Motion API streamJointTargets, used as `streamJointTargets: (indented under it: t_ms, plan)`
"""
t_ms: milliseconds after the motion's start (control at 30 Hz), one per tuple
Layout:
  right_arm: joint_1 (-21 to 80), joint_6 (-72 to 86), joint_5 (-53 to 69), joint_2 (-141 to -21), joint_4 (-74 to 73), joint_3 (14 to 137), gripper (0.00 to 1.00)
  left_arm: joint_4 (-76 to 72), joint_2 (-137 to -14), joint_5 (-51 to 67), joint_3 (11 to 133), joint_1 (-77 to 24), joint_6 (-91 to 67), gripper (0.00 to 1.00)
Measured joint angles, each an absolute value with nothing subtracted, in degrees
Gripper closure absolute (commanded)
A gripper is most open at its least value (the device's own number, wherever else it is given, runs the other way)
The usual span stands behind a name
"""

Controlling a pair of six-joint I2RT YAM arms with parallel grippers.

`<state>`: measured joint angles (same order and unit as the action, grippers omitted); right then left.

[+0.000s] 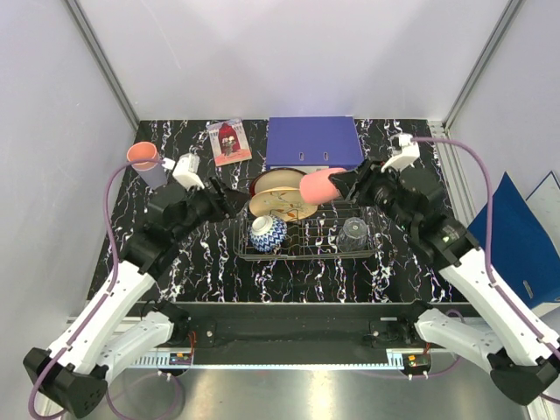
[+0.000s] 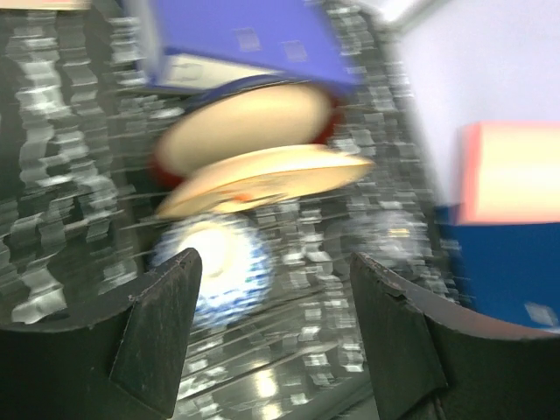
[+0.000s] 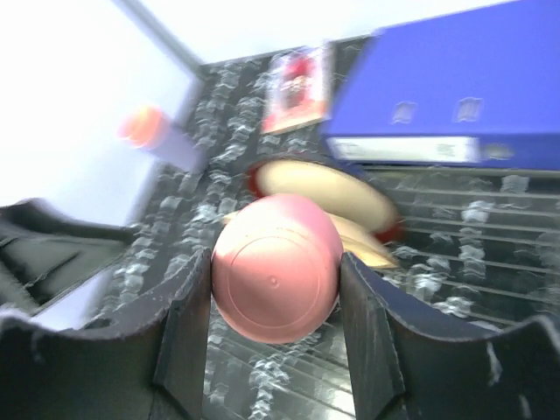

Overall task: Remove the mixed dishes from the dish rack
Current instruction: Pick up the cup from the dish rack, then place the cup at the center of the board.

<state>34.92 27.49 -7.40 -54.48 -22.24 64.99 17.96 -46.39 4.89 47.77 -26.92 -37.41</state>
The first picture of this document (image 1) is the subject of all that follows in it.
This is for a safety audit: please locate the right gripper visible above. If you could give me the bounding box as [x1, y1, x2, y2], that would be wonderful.
[329, 156, 415, 233]

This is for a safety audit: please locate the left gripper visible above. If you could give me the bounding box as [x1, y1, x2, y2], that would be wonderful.
[172, 174, 252, 242]

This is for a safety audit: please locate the pink plastic cup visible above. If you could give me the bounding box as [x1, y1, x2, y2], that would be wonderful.
[126, 142, 159, 172]
[299, 168, 346, 206]

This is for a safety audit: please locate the lavender plastic cup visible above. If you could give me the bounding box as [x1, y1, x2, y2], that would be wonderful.
[136, 163, 168, 190]

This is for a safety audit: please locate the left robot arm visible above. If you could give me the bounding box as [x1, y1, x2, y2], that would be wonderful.
[23, 177, 250, 419]

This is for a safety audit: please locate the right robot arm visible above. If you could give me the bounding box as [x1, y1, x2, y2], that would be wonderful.
[328, 159, 559, 406]

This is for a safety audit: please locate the blue white patterned bowl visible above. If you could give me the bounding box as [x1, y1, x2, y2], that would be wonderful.
[249, 215, 287, 253]

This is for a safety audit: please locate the red rimmed cream plate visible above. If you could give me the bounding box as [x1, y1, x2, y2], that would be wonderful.
[249, 168, 305, 196]

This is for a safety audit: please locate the cream floral plate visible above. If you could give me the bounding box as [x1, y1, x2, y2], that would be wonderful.
[248, 187, 318, 222]

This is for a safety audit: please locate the clear glass tumbler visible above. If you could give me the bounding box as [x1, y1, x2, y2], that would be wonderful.
[336, 217, 369, 253]

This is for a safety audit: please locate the red illustrated booklet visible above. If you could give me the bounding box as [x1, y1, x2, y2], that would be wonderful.
[206, 118, 252, 167]

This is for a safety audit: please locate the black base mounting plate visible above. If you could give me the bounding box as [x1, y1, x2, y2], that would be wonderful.
[82, 300, 469, 367]

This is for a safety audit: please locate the blue folder outside cell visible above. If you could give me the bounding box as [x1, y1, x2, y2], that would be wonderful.
[491, 171, 559, 313]

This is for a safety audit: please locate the blue ring binder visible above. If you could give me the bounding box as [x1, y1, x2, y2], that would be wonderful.
[266, 116, 364, 171]

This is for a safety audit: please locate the black wire dish rack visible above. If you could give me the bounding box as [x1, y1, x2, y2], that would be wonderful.
[234, 199, 376, 261]

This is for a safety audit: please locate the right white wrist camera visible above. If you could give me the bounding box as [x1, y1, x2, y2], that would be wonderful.
[381, 133, 420, 173]

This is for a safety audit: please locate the white cable duct rail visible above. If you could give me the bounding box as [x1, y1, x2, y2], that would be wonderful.
[130, 351, 193, 369]

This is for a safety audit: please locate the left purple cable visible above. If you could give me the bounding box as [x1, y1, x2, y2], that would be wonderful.
[26, 159, 190, 419]

